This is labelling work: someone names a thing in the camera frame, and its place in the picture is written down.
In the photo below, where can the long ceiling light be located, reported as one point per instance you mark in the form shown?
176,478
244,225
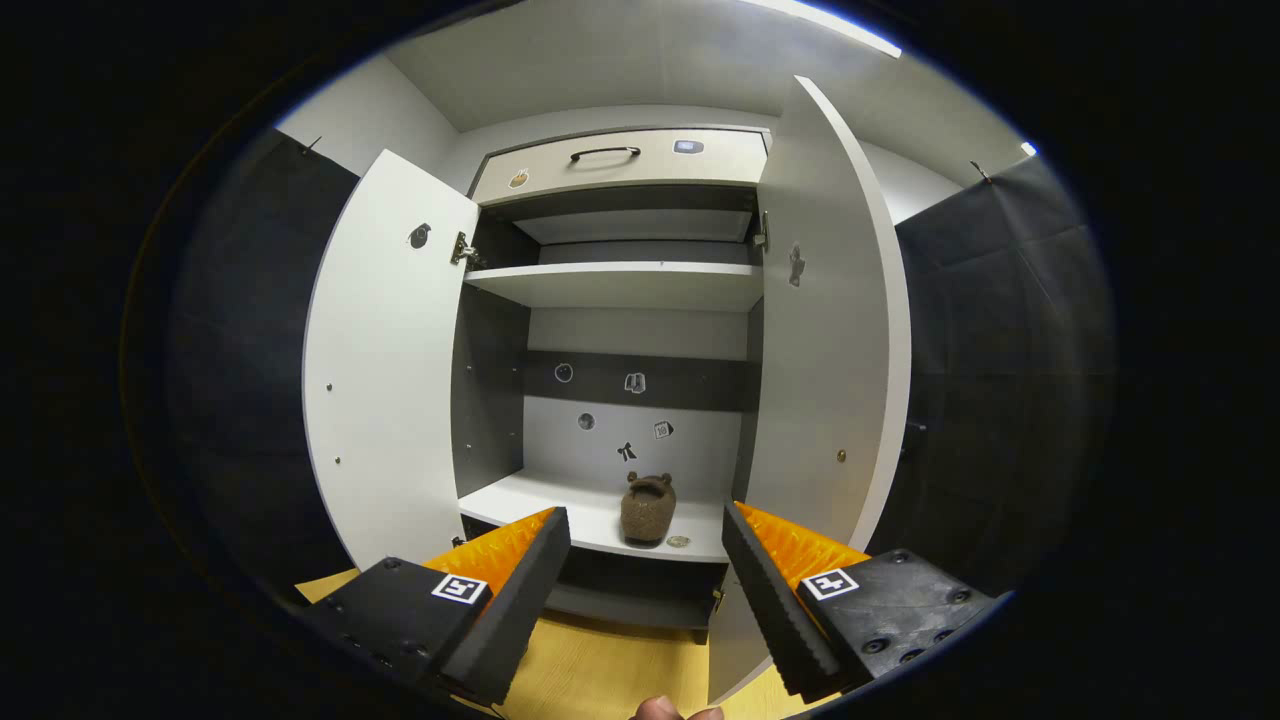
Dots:
840,28

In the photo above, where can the beige cabinet drawer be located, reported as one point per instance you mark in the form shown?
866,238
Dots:
620,172

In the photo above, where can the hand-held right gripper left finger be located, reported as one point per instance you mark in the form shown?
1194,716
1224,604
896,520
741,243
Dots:
515,610

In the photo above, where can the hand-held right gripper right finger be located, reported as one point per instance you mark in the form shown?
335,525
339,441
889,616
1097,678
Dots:
775,610

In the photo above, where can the dark clip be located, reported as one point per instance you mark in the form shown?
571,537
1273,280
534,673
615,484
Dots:
982,172
312,145

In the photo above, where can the white cabinet door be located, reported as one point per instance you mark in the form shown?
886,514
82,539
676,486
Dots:
385,380
820,380

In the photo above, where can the brown fuzzy shoe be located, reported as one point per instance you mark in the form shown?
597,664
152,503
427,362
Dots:
648,515

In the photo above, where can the black backdrop cloth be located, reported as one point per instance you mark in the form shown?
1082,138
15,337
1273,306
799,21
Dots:
240,380

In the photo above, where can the white shoe cabinet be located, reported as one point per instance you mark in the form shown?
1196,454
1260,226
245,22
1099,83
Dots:
600,520

